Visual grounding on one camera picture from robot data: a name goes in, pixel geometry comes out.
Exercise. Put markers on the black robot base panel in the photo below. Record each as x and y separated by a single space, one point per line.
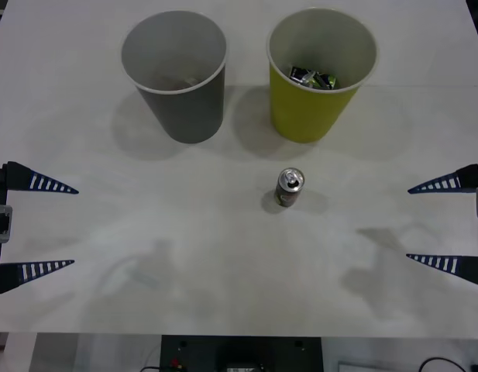
207 352

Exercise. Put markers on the black drink can green print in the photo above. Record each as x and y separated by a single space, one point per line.
287 195

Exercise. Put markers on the black can green label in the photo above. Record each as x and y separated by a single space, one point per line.
327 81

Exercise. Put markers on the grey plastic waste bin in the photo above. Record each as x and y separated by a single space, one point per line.
188 112

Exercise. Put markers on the yellow-green plastic waste bin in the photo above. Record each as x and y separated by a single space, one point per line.
300 112

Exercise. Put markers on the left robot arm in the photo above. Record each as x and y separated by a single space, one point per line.
0 222

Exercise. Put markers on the black and silver can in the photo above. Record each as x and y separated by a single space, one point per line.
300 73

